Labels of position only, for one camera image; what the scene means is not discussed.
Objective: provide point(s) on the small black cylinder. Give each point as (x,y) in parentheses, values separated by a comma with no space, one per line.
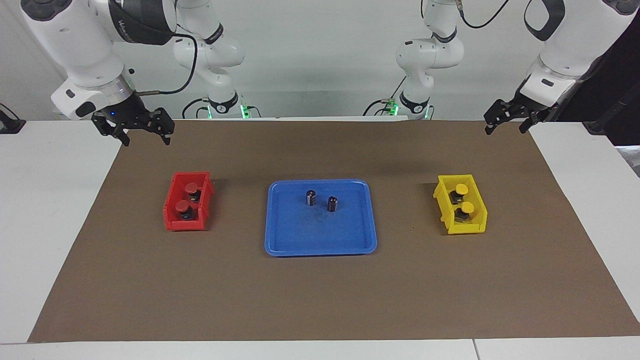
(332,204)
(311,197)

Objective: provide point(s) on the blue plastic tray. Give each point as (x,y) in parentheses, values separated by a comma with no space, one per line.
(300,235)

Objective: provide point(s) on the red push button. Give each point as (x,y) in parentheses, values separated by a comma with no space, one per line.
(191,188)
(182,205)

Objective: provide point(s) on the yellow plastic bin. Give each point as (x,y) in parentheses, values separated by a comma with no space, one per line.
(467,228)

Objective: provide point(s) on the black background panel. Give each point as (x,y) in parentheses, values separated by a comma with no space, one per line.
(620,75)

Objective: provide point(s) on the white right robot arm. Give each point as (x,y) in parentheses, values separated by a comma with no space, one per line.
(75,45)

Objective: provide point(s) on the brown table mat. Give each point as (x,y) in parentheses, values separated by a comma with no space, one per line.
(320,300)

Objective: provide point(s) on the red plastic bin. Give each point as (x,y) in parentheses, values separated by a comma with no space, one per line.
(186,225)

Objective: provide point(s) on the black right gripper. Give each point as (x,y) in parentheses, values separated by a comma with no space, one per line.
(122,111)

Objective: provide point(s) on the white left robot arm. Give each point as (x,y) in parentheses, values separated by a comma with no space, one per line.
(560,55)

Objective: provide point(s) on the black stand pole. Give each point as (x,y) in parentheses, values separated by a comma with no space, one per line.
(612,117)

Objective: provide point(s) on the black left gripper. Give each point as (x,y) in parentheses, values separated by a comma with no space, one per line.
(536,107)

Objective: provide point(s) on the yellow push button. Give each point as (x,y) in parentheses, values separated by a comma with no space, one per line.
(461,190)
(467,206)

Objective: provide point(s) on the white connector green light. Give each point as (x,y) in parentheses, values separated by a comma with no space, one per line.
(246,111)
(390,105)

